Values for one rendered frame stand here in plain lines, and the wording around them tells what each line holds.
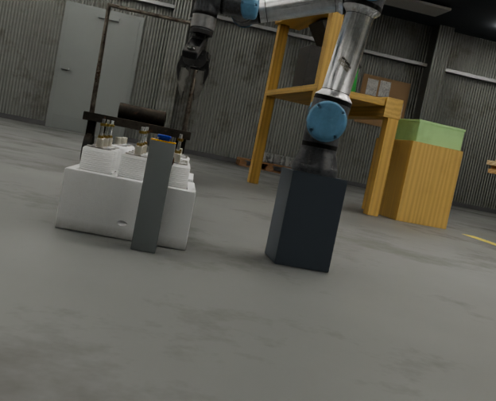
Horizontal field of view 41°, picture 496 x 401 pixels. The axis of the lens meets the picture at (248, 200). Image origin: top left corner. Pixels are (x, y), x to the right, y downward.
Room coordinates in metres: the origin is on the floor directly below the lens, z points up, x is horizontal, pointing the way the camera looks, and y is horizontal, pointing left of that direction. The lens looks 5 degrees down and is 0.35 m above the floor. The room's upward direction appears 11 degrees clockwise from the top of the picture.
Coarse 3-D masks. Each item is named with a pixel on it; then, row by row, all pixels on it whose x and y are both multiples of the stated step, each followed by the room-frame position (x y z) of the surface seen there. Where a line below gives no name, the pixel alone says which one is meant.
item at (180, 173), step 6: (174, 168) 1.98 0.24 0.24; (180, 168) 1.98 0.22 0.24; (186, 168) 2.00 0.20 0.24; (174, 174) 1.98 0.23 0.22; (180, 174) 1.99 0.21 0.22; (186, 174) 2.00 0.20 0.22; (174, 180) 1.98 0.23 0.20; (180, 180) 1.99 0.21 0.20; (186, 180) 2.01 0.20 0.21; (174, 186) 1.98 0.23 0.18; (180, 186) 1.99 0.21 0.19; (186, 186) 2.02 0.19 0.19
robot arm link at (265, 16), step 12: (264, 0) 2.13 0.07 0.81; (276, 0) 2.12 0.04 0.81; (288, 0) 2.12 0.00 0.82; (300, 0) 2.11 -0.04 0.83; (312, 0) 2.11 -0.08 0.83; (324, 0) 2.11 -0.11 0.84; (336, 0) 2.11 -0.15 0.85; (264, 12) 2.12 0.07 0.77; (276, 12) 2.12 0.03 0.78; (288, 12) 2.12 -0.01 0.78; (300, 12) 2.13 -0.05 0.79; (312, 12) 2.13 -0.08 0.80; (324, 12) 2.13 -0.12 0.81; (240, 24) 2.15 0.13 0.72; (252, 24) 2.16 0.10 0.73
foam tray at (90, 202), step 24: (72, 168) 1.93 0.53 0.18; (72, 192) 1.92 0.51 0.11; (96, 192) 1.92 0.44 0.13; (120, 192) 1.93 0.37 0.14; (168, 192) 1.95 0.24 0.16; (192, 192) 1.96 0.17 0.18; (72, 216) 1.92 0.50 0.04; (96, 216) 1.93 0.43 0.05; (120, 216) 1.93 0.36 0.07; (168, 216) 1.95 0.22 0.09; (168, 240) 1.95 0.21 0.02
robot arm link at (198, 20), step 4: (192, 16) 2.02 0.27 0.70; (196, 16) 2.01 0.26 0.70; (200, 16) 2.00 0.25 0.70; (204, 16) 2.00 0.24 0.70; (208, 16) 2.01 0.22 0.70; (192, 20) 2.02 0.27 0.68; (196, 20) 2.01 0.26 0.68; (200, 20) 2.00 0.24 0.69; (204, 20) 2.00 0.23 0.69; (208, 20) 2.01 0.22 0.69; (212, 20) 2.02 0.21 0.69; (192, 24) 2.01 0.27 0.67; (196, 24) 2.00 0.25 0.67; (200, 24) 2.00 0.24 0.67; (204, 24) 2.00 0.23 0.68; (208, 24) 2.01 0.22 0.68; (212, 24) 2.02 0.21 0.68; (200, 28) 2.01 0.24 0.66; (204, 28) 2.01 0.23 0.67; (208, 28) 2.01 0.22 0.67; (212, 28) 2.02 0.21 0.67
